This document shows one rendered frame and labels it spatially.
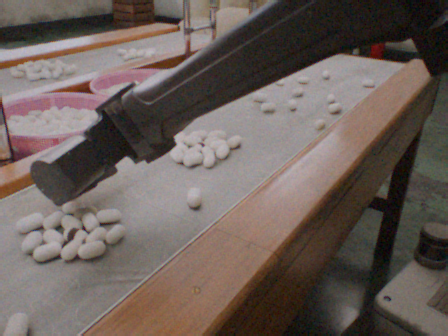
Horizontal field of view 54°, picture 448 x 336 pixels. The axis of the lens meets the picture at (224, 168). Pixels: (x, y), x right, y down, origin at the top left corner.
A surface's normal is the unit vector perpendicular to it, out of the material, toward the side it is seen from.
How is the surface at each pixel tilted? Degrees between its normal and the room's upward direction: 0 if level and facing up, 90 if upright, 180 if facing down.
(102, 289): 0
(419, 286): 0
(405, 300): 1
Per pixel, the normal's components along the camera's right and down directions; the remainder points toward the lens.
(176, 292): 0.03, -0.89
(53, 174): -0.44, 0.52
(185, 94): -0.63, 0.59
